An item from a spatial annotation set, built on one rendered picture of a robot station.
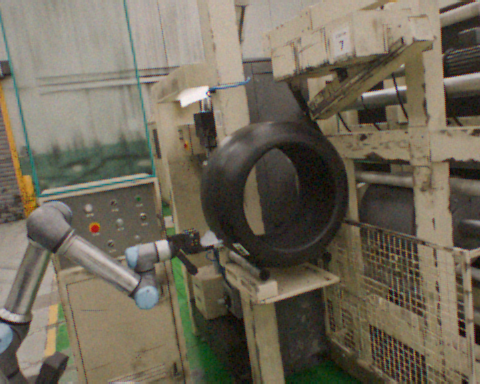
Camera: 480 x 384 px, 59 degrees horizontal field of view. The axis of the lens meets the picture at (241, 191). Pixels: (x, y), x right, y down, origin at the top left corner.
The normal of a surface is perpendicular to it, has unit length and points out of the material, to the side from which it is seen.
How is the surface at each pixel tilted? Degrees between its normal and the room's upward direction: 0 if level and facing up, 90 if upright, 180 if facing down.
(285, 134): 79
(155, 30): 90
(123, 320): 90
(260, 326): 90
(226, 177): 72
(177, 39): 90
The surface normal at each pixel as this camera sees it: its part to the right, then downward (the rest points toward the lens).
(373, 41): 0.37, 0.10
